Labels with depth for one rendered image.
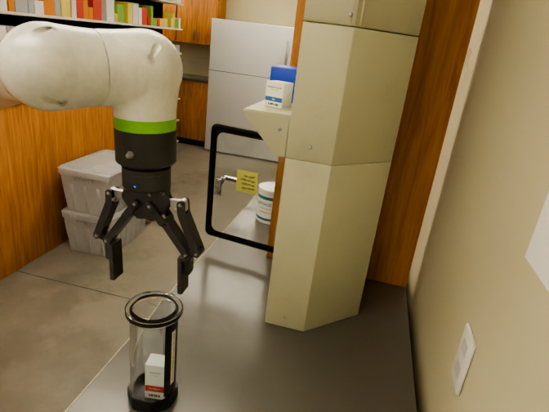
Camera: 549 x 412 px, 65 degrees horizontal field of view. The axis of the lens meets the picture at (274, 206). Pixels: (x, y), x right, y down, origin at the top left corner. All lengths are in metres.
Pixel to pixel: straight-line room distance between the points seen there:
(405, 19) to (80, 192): 2.71
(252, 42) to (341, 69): 5.14
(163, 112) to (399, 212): 0.96
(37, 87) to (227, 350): 0.77
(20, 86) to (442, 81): 1.08
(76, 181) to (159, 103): 2.72
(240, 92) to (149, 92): 5.55
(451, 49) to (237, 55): 4.97
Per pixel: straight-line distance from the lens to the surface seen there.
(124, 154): 0.68
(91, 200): 3.34
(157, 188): 0.69
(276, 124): 1.02
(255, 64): 6.10
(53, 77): 0.59
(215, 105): 6.33
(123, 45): 0.63
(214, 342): 1.16
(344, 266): 1.20
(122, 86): 0.62
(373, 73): 1.04
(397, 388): 1.15
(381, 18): 1.04
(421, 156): 1.40
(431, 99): 1.37
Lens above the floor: 1.67
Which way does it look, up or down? 21 degrees down
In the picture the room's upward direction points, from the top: 7 degrees clockwise
